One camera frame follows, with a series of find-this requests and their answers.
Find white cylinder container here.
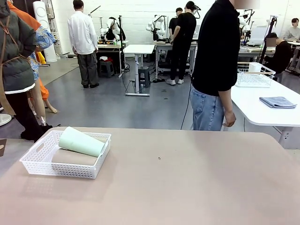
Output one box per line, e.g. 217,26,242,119
248,62,262,73

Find seated person in grey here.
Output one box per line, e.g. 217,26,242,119
283,18,300,42

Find dark plastic stool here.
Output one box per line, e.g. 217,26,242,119
98,60,115,78

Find person bare forearm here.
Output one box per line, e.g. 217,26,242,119
217,90,234,113

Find brown board piece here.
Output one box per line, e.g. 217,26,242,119
0,138,8,157

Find person bare hand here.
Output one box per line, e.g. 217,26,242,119
222,110,237,128

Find mint green cup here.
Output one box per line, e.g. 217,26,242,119
58,126,105,158

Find person in black top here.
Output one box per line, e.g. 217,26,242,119
168,7,184,40

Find white standing desk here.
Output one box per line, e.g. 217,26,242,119
123,44,156,97

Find person in white shirt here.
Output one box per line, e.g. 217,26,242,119
67,0,100,89

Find white side table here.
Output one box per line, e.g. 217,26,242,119
231,72,300,150

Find grey metal workbench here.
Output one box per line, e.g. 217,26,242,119
154,41,199,75

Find black camera tripod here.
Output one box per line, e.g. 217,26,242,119
259,15,278,64

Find grey plastic stool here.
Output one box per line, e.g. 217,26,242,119
137,66,151,89

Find brown paper cup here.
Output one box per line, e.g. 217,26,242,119
52,149,99,165

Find thin black hanging cable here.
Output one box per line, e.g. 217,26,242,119
180,77,193,130

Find seated person in black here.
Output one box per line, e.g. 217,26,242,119
263,32,293,73

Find folded grey cloth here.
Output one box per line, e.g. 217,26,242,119
259,96,298,109

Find person black polo blue jeans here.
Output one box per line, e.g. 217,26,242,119
189,0,261,131

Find white wire dish rack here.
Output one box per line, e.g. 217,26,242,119
235,62,276,89

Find white perforated plastic basket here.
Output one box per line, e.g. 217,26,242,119
19,130,112,180

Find mannequin orange and blue clothes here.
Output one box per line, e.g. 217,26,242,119
7,0,58,127

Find wooden top workbench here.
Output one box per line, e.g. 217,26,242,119
97,40,130,78

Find person black tee black trousers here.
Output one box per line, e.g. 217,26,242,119
165,1,197,85

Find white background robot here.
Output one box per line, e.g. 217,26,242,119
99,16,126,41
145,15,169,41

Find figure in green puffer jacket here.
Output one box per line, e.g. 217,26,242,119
0,0,53,141

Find tall white tower appliance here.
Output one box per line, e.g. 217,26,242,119
32,1,58,63

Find white round stand base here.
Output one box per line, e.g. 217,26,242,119
0,113,12,127

